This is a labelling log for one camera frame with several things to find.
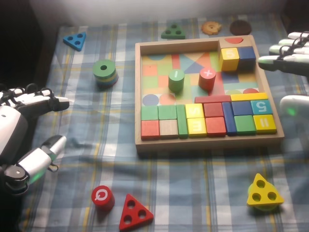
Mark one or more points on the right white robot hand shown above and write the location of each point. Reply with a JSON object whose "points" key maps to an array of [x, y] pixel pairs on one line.
{"points": [[289, 62]]}

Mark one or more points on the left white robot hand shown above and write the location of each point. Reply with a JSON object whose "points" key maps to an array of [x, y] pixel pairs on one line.
{"points": [[9, 130]]}

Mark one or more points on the red cylinder with plus sign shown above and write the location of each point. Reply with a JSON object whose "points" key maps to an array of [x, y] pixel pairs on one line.
{"points": [[206, 78]]}

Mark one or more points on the green cylinder block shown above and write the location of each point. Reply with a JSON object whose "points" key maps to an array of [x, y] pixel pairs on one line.
{"points": [[176, 81]]}

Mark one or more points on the blue triangle block with holes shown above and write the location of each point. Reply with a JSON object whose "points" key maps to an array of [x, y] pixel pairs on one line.
{"points": [[76, 41]]}

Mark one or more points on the green triangle block with holes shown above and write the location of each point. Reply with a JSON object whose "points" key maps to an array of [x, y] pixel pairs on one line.
{"points": [[173, 32]]}

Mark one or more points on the yellow triangle block with holes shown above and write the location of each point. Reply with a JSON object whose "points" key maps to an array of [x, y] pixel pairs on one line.
{"points": [[264, 195]]}

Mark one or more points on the red triangle block with holes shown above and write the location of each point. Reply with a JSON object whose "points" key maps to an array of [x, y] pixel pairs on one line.
{"points": [[135, 217]]}

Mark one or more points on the blue wooden cube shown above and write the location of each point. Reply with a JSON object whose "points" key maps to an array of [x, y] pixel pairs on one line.
{"points": [[247, 56], [242, 108]]}

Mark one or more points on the yellow long bar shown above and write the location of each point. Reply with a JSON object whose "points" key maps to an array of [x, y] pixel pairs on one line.
{"points": [[248, 96]]}

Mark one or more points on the yellow cube with digit five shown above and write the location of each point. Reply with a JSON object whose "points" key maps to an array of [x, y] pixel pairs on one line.
{"points": [[229, 59]]}

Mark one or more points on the dark brown toy cookie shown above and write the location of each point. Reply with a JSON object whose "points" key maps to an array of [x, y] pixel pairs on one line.
{"points": [[240, 27]]}

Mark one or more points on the yellow cube with equals sign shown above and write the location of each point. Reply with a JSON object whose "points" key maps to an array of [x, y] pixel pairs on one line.
{"points": [[264, 123]]}

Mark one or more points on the green wooden cube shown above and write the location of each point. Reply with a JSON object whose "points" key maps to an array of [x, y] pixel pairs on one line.
{"points": [[167, 112], [245, 124], [149, 112]]}

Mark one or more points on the blue long bar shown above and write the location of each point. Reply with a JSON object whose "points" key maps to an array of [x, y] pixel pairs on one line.
{"points": [[229, 119]]}

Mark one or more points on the tan toy cookie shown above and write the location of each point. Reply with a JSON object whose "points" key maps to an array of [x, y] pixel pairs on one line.
{"points": [[211, 27]]}

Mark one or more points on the blue plaid cloth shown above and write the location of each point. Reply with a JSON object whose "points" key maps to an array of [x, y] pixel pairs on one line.
{"points": [[96, 120]]}

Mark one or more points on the dark red wooden cube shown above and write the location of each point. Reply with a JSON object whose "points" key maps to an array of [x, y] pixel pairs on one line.
{"points": [[213, 110]]}

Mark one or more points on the yellow cube with letter S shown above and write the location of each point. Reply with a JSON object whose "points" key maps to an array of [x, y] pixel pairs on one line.
{"points": [[195, 111]]}

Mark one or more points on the yellow cube with letter E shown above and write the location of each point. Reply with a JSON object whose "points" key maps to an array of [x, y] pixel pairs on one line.
{"points": [[196, 126]]}

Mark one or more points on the red cylinder with letter Q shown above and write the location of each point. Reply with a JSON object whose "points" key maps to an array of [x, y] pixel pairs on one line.
{"points": [[102, 198]]}

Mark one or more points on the wooden tray with printed floor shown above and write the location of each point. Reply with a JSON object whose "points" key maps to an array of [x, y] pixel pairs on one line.
{"points": [[207, 144]]}

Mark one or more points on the green long bar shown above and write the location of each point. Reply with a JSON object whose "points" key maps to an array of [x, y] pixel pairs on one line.
{"points": [[182, 120]]}

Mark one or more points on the natural wooden cube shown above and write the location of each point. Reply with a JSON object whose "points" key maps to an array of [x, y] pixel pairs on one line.
{"points": [[169, 128]]}

